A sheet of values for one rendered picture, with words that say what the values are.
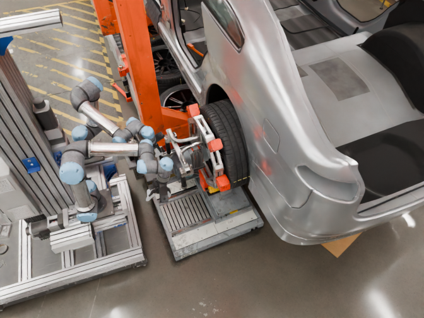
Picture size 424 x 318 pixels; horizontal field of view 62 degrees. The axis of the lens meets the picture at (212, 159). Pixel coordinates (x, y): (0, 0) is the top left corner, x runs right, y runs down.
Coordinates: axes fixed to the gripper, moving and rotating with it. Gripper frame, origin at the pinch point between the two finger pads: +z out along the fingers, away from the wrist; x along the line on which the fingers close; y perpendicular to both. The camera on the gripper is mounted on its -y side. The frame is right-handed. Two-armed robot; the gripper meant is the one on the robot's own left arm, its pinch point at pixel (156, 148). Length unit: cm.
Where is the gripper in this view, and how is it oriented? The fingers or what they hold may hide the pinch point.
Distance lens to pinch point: 255.8
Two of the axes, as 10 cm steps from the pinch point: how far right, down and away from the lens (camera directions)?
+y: -7.0, 6.7, -2.5
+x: 7.1, 6.7, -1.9
